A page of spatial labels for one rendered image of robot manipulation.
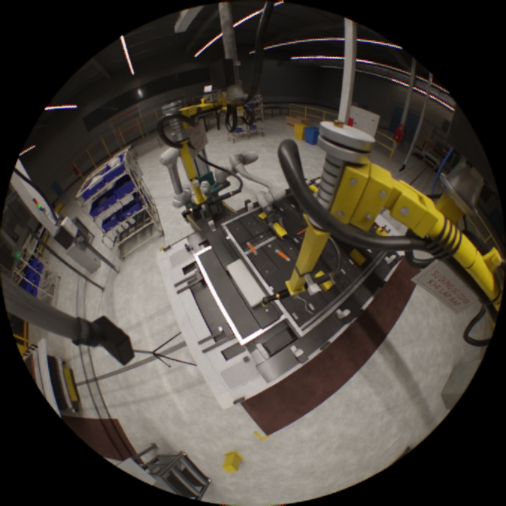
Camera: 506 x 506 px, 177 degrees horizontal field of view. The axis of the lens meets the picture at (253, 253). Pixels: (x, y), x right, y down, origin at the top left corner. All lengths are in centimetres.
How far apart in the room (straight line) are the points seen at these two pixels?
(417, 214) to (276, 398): 222
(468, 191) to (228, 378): 158
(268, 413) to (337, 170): 237
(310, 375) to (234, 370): 119
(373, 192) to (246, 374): 132
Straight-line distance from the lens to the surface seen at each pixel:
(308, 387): 233
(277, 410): 236
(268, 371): 132
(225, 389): 143
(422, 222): 38
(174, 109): 100
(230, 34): 137
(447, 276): 62
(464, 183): 54
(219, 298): 129
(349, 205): 34
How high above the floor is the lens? 218
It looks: 57 degrees down
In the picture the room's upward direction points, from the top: 6 degrees counter-clockwise
